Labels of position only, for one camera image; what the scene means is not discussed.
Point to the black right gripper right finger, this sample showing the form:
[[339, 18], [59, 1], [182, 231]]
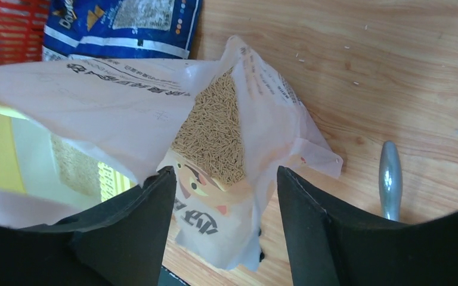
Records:
[[330, 242]]

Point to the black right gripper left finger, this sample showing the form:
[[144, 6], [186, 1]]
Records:
[[118, 242]]

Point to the black bag clip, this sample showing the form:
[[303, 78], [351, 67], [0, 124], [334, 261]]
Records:
[[168, 278]]

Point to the metal litter scoop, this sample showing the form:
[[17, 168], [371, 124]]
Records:
[[390, 181]]

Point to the pink cat litter bag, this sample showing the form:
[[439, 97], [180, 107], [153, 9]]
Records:
[[225, 127]]

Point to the yellow plastic litter box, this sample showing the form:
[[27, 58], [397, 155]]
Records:
[[38, 163]]

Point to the blue chips bag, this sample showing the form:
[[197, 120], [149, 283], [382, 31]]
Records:
[[120, 29]]

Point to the red plastic basket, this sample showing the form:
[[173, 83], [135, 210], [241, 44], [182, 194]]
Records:
[[22, 30]]

